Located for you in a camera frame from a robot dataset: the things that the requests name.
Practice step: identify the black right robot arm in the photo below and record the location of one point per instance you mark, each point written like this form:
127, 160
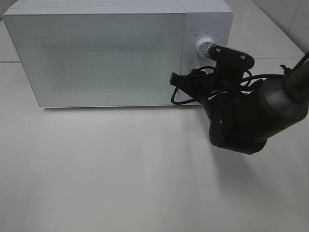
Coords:
245, 110

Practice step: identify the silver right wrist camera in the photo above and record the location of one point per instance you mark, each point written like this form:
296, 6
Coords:
230, 57

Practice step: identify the white upper power knob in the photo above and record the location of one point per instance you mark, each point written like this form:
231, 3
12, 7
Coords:
203, 44

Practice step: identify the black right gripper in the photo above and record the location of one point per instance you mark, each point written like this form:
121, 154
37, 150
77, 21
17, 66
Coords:
205, 82

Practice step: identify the white microwave door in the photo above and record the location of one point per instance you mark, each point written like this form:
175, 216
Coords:
99, 60

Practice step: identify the white microwave oven body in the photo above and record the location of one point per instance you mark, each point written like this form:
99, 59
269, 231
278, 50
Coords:
201, 17

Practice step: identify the white adjacent table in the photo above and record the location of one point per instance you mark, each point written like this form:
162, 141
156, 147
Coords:
252, 31

